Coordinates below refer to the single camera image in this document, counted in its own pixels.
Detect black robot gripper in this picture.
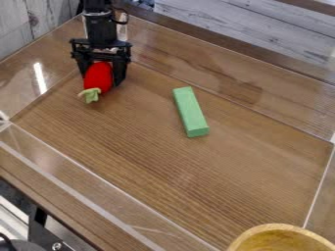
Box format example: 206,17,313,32
70,9,133,86

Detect red plush strawberry toy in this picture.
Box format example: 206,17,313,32
79,62,114,104

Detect green rectangular block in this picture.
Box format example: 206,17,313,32
173,86,210,138

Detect clear acrylic tray walls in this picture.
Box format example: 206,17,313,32
0,19,335,251

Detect yellow wooden bowl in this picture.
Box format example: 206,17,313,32
227,224,335,251

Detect black table leg bracket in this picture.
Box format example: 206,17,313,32
29,207,75,251

